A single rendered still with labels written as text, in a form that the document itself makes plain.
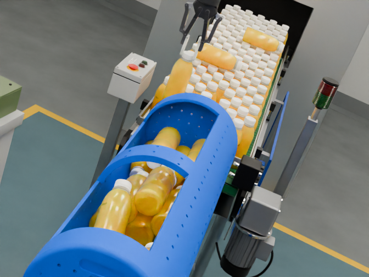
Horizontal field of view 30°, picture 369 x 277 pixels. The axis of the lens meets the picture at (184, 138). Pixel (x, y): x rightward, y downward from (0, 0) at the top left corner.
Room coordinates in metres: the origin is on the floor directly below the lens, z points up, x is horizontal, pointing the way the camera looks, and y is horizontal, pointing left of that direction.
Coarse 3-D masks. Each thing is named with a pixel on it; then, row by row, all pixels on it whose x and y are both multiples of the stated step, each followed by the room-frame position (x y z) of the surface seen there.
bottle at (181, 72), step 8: (176, 64) 2.19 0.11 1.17; (184, 64) 2.19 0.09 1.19; (192, 64) 2.21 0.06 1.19; (176, 72) 2.18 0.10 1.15; (184, 72) 2.18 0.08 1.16; (168, 80) 2.20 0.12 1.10; (176, 80) 2.18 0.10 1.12; (184, 80) 2.19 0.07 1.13; (168, 88) 2.19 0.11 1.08; (176, 88) 2.18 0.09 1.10; (184, 88) 2.20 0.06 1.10; (168, 96) 2.18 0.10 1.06
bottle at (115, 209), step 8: (112, 192) 1.30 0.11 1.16; (120, 192) 1.31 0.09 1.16; (128, 192) 1.33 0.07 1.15; (104, 200) 1.29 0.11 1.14; (112, 200) 1.28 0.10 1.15; (120, 200) 1.29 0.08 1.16; (128, 200) 1.30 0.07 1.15; (104, 208) 1.27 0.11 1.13; (112, 208) 1.26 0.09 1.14; (120, 208) 1.27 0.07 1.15; (128, 208) 1.29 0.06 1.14; (104, 216) 1.25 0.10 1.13; (112, 216) 1.25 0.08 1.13; (120, 216) 1.26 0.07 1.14; (128, 216) 1.28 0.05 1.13; (96, 224) 1.24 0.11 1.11; (104, 224) 1.23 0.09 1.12; (112, 224) 1.23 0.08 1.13; (120, 224) 1.24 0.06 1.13; (120, 232) 1.23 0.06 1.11
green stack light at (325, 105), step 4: (316, 92) 2.37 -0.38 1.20; (316, 96) 2.36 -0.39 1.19; (320, 96) 2.35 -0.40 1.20; (324, 96) 2.35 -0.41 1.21; (328, 96) 2.35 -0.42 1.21; (312, 100) 2.38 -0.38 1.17; (316, 100) 2.36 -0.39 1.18; (320, 100) 2.35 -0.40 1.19; (324, 100) 2.35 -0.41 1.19; (328, 100) 2.35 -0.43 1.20; (316, 104) 2.35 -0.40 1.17; (320, 104) 2.35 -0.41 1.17; (324, 104) 2.35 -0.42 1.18; (328, 104) 2.36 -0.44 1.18; (324, 108) 2.35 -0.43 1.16
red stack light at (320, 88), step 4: (320, 84) 2.37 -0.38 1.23; (324, 84) 2.36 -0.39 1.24; (320, 88) 2.36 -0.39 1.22; (324, 88) 2.35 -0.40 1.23; (328, 88) 2.35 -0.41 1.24; (332, 88) 2.35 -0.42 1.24; (336, 88) 2.36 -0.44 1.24; (320, 92) 2.36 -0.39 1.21; (324, 92) 2.35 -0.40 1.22; (328, 92) 2.35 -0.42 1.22; (332, 92) 2.35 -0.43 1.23; (332, 96) 2.36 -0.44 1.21
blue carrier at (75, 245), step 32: (192, 96) 1.83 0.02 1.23; (160, 128) 1.85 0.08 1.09; (192, 128) 1.85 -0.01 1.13; (224, 128) 1.75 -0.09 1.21; (128, 160) 1.40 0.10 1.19; (160, 160) 1.39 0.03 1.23; (192, 160) 1.45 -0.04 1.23; (224, 160) 1.63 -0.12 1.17; (96, 192) 1.41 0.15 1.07; (192, 192) 1.34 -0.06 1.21; (64, 224) 1.19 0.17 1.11; (192, 224) 1.25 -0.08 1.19; (64, 256) 0.99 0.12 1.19; (96, 256) 0.99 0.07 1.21; (128, 256) 1.00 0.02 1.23; (160, 256) 1.06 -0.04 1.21; (192, 256) 1.20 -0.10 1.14
